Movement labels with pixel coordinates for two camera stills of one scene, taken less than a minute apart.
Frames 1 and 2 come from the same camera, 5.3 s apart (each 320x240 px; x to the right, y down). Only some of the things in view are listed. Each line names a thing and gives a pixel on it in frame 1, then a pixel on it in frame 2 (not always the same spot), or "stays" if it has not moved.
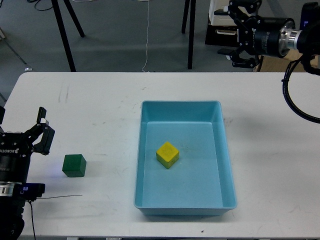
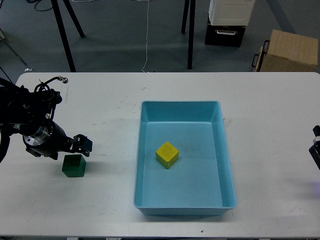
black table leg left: x=57 y=11 stays
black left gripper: x=16 y=148 to x=48 y=139
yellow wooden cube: x=167 y=155 stays
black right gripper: x=271 y=36 to x=314 y=150
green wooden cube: x=74 y=165 stays
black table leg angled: x=75 y=18 stays
